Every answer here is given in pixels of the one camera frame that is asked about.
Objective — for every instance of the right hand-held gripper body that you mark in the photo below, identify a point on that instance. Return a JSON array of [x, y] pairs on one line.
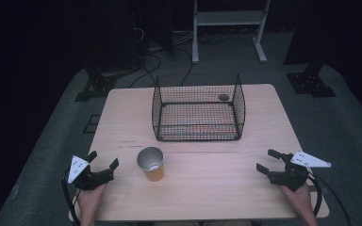
[[293, 171]]

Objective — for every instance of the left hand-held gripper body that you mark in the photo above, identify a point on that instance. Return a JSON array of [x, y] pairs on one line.
[[89, 177]]

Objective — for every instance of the orange paper cup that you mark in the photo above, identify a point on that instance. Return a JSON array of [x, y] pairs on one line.
[[151, 163]]

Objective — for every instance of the person's left hand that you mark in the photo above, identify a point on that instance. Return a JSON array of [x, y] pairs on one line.
[[90, 199]]

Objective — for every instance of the person's right hand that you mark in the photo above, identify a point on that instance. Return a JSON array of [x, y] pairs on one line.
[[298, 201]]

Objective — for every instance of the black stand base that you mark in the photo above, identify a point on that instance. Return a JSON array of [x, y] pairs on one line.
[[99, 84]]

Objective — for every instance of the small dark round object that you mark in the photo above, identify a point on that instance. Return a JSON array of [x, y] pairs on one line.
[[223, 97]]

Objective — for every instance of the white metal stand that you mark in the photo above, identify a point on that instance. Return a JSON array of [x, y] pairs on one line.
[[229, 22]]

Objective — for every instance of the black stand base plate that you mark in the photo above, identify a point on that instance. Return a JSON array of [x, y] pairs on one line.
[[311, 84]]

